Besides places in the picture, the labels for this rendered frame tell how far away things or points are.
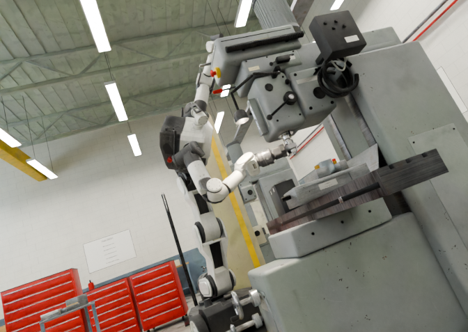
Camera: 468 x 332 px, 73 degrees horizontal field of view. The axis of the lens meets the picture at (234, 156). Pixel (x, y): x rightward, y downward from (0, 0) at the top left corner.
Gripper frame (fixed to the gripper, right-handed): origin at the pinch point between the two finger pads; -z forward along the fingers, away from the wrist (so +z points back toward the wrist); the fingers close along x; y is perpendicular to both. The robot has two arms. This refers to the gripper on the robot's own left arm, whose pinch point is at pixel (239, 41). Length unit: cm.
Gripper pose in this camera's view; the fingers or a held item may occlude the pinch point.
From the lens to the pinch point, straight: 199.5
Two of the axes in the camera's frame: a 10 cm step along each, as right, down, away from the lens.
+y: 0.1, -9.9, -1.7
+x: -7.6, 1.0, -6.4
